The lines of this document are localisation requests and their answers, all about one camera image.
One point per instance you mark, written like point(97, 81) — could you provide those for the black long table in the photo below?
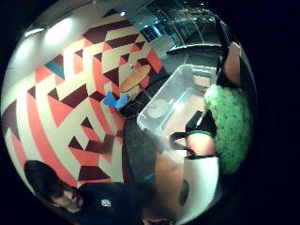
point(193, 48)

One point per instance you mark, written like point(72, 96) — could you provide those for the clear plastic storage bin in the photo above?
point(175, 100)

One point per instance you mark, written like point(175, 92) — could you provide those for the tan cardboard box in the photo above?
point(202, 80)

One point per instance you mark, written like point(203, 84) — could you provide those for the white round lid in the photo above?
point(158, 108)

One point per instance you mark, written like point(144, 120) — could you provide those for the round wooden table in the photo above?
point(136, 78)

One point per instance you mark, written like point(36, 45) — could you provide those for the blue chair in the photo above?
point(114, 100)

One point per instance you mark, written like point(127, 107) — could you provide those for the the person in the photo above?
point(109, 200)

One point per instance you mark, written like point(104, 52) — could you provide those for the ceiling light strip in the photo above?
point(33, 31)

